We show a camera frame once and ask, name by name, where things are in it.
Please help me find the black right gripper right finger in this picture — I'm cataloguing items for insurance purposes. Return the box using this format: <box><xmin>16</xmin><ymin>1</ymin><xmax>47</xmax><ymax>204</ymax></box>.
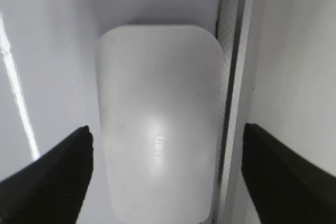
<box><xmin>241</xmin><ymin>123</ymin><xmax>335</xmax><ymax>223</ymax></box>

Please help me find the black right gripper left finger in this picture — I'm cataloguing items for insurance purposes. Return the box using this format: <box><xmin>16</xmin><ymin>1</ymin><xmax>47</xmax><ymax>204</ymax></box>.
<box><xmin>1</xmin><ymin>125</ymin><xmax>93</xmax><ymax>223</ymax></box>

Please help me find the white rectangular board eraser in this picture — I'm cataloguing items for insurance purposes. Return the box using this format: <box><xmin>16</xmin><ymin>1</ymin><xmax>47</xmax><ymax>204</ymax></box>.
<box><xmin>96</xmin><ymin>25</ymin><xmax>222</xmax><ymax>223</ymax></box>

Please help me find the white board with grey frame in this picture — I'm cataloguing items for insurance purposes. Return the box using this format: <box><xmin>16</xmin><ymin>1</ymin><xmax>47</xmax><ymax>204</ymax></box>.
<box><xmin>1</xmin><ymin>0</ymin><xmax>249</xmax><ymax>223</ymax></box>

